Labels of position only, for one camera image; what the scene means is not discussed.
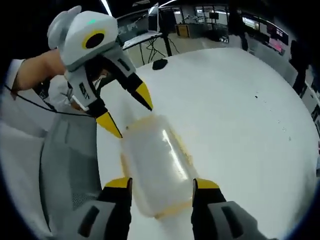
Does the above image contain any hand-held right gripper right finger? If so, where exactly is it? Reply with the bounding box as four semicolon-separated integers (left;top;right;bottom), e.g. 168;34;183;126
191;177;260;240

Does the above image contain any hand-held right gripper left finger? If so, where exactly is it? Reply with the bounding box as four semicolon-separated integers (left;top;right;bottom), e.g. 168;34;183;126
74;176;133;240

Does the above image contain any clear box with plastic buckle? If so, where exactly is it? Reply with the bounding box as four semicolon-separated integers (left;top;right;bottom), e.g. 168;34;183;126
119;114;201;221

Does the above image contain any person's left hand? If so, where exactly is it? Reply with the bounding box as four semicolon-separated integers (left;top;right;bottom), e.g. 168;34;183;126
48;74;87;112

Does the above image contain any background desk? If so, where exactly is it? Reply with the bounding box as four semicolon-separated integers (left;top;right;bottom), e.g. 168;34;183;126
121;31;164;50

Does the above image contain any grey mesh office chair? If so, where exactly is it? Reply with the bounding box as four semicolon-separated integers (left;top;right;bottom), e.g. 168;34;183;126
39;113;133;240

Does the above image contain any computer monitor on desk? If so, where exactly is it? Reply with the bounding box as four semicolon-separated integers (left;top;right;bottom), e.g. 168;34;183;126
147;2;161;35

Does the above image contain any yellow cabinet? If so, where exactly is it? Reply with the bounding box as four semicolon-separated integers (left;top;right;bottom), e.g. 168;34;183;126
174;23;193;39

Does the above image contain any black cable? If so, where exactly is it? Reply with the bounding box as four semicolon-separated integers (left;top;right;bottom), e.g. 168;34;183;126
2;83;90;118

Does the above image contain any wall monitor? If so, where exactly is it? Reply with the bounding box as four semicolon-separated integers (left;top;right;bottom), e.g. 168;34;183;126
265;21;290;55

